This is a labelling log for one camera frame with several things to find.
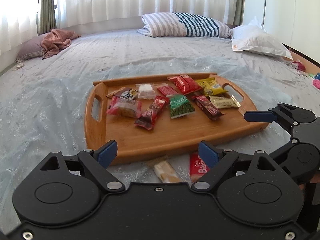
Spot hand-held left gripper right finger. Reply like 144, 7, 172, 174
190, 141, 288, 193

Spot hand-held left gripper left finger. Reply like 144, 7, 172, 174
39, 140, 126, 193

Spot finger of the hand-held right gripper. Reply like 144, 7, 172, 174
244, 102, 297, 136
271, 137, 304, 160

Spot long red biscuit packet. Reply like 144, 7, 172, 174
189, 152, 211, 183

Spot wooden tray with handles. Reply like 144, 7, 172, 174
84, 72, 266, 166

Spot beige snack packet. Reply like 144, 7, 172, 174
209, 94, 242, 109

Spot white nougat candy packet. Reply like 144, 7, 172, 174
147, 159, 185, 183

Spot maroon wafer packet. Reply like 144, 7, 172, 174
191, 94, 225, 121

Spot pink clear cake packet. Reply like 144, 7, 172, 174
106, 96, 143, 119

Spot green pea snack packet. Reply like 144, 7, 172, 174
169, 94, 196, 120

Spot yellow snack packet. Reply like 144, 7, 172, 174
195, 78, 230, 96

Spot red white swirl snack packet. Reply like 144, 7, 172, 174
134, 95, 170, 130

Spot brown almond snack packet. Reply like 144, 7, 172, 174
106, 87, 139, 100

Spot white translucent snack packet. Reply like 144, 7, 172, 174
136, 82, 158, 100

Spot shiny red snack packet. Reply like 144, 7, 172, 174
167, 74, 202, 95

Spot small red snack packet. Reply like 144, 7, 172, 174
157, 84, 178, 98

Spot small red white item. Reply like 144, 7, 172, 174
291, 59, 306, 71

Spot sheer snowflake lace cloth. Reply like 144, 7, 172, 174
0, 55, 320, 180

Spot white pillow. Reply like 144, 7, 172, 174
230, 16, 293, 61

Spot green drape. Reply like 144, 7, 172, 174
37, 0, 58, 34
234, 0, 246, 26

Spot pink crumpled cloth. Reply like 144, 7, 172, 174
41, 29, 82, 60

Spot striped pillow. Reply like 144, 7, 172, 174
136, 12, 232, 38

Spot purple pillow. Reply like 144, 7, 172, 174
15, 34, 48, 62

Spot white sheer curtain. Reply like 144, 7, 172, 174
54, 0, 238, 28
0, 0, 40, 53

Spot wooden bed frame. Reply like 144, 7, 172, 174
281, 42, 320, 68

